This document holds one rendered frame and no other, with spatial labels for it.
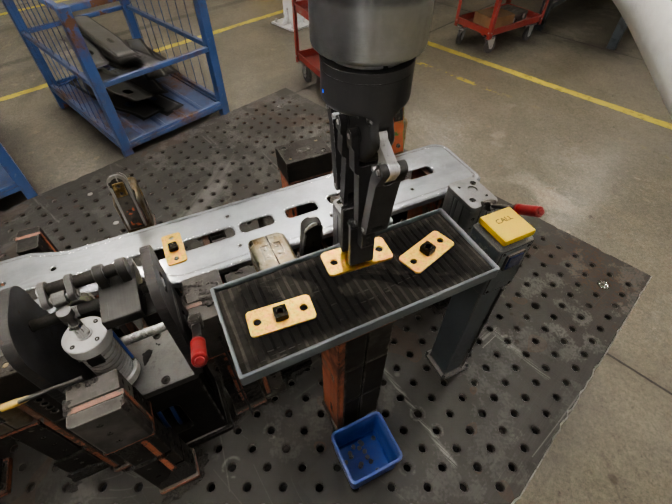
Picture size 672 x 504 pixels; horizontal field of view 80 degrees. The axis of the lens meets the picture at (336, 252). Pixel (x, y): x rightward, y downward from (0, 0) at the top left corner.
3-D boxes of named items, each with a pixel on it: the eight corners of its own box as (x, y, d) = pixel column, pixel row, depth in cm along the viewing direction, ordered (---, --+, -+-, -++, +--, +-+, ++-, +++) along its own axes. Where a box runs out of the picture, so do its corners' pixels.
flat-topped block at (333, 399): (360, 382, 92) (375, 254, 58) (378, 414, 87) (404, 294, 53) (321, 401, 89) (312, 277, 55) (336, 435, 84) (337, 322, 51)
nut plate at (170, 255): (161, 238, 81) (159, 234, 80) (179, 232, 82) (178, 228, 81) (168, 266, 76) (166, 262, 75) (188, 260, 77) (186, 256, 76)
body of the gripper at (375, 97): (438, 63, 29) (419, 168, 36) (387, 24, 34) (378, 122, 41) (343, 80, 27) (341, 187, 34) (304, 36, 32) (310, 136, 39)
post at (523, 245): (449, 341, 99) (505, 210, 66) (468, 367, 94) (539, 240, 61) (423, 353, 97) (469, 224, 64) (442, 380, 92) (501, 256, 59)
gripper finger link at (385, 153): (382, 100, 33) (413, 126, 30) (379, 155, 37) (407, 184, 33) (355, 105, 33) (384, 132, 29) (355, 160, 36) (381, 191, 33)
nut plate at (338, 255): (380, 237, 51) (381, 230, 50) (394, 258, 49) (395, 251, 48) (319, 255, 49) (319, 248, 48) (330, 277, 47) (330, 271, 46)
